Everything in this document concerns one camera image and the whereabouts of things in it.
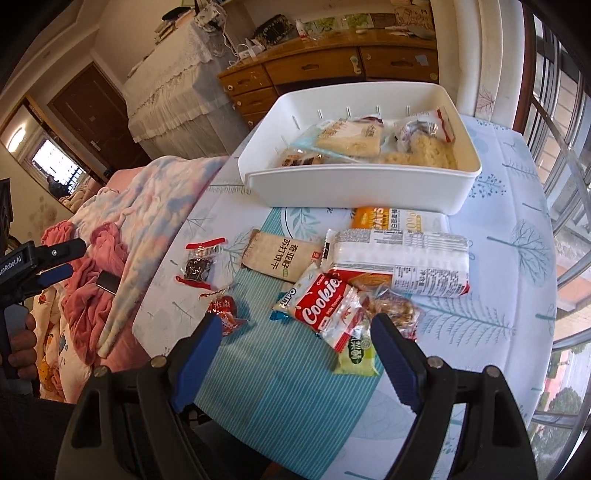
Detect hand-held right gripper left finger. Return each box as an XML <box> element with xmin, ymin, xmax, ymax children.
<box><xmin>58</xmin><ymin>314</ymin><xmax>225</xmax><ymax>480</ymax></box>

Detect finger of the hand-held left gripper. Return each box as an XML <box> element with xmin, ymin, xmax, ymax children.
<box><xmin>37</xmin><ymin>237</ymin><xmax>88</xmax><ymax>271</ymax></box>
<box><xmin>21</xmin><ymin>265</ymin><xmax>75</xmax><ymax>296</ymax></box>

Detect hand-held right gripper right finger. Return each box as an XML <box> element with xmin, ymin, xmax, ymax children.
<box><xmin>370</xmin><ymin>313</ymin><xmax>539</xmax><ymax>480</ymax></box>

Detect green candy packet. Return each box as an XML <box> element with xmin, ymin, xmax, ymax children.
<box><xmin>332</xmin><ymin>330</ymin><xmax>382</xmax><ymax>377</ymax></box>

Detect clear nut snack packet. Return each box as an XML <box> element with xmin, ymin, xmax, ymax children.
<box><xmin>355</xmin><ymin>284</ymin><xmax>423</xmax><ymax>340</ymax></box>

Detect small red candy packet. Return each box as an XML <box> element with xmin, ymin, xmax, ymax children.
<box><xmin>205</xmin><ymin>295</ymin><xmax>250</xmax><ymax>335</ymax></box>

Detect red white cookie packet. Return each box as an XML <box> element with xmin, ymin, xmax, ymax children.
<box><xmin>293</xmin><ymin>272</ymin><xmax>370</xmax><ymax>352</ymax></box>

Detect red-top dried plum packet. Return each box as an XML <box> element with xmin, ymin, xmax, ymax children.
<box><xmin>175</xmin><ymin>237</ymin><xmax>229</xmax><ymax>289</ymax></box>

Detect large white wafer packet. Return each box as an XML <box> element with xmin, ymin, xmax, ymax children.
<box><xmin>321</xmin><ymin>227</ymin><xmax>472</xmax><ymax>298</ymax></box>

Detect beige soda cracker packet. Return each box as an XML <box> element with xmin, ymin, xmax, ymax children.
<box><xmin>241</xmin><ymin>229</ymin><xmax>331</xmax><ymax>282</ymax></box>

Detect orange oat bar packet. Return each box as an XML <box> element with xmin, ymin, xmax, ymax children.
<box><xmin>351</xmin><ymin>206</ymin><xmax>451</xmax><ymax>232</ymax></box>

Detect white plastic bin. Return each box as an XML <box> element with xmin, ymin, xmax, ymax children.
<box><xmin>236</xmin><ymin>80</ymin><xmax>483</xmax><ymax>217</ymax></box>

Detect clear waffle packet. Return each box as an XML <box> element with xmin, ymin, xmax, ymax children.
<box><xmin>277</xmin><ymin>148</ymin><xmax>331</xmax><ymax>168</ymax></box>

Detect pale yellow cake packet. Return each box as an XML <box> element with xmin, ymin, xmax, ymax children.
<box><xmin>291</xmin><ymin>115</ymin><xmax>384</xmax><ymax>162</ymax></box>

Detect red-top white snack packet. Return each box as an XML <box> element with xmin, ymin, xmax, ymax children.
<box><xmin>406</xmin><ymin>108</ymin><xmax>457</xmax><ymax>144</ymax></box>

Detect person's left hand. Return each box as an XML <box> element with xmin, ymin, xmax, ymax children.
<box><xmin>8</xmin><ymin>313</ymin><xmax>38</xmax><ymax>398</ymax></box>

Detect pink blanket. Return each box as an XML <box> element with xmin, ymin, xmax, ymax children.
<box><xmin>41</xmin><ymin>171</ymin><xmax>139</xmax><ymax>370</ymax></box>

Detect cartoon print quilt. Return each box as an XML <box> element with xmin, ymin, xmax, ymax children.
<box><xmin>36</xmin><ymin>295</ymin><xmax>93</xmax><ymax>402</ymax></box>

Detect pastel fleece blanket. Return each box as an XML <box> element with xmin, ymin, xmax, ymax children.
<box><xmin>76</xmin><ymin>156</ymin><xmax>229</xmax><ymax>361</ymax></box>

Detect tree-print tablecloth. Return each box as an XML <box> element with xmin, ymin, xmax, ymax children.
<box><xmin>131</xmin><ymin>113</ymin><xmax>561</xmax><ymax>480</ymax></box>

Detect brown wooden door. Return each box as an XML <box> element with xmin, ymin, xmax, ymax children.
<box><xmin>48</xmin><ymin>62</ymin><xmax>153</xmax><ymax>169</ymax></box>

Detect white lace cover cloth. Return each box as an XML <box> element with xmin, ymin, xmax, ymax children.
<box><xmin>124</xmin><ymin>21</ymin><xmax>241</xmax><ymax>160</ymax></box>

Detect stack of books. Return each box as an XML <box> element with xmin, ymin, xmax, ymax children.
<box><xmin>154</xmin><ymin>18</ymin><xmax>180</xmax><ymax>44</ymax></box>

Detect metal window bars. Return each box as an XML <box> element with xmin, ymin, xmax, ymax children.
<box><xmin>522</xmin><ymin>14</ymin><xmax>591</xmax><ymax>480</ymax></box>

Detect white power strip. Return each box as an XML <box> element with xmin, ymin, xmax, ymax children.
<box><xmin>228</xmin><ymin>39</ymin><xmax>264</xmax><ymax>61</ymax></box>

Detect wooden desk with drawers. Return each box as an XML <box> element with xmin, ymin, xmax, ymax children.
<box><xmin>217</xmin><ymin>18</ymin><xmax>439</xmax><ymax>127</ymax></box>

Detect black patterned bag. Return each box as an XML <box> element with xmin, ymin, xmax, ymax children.
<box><xmin>253</xmin><ymin>15</ymin><xmax>289</xmax><ymax>42</ymax></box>

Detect white curtain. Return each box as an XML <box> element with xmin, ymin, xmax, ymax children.
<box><xmin>429</xmin><ymin>0</ymin><xmax>527</xmax><ymax>130</ymax></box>

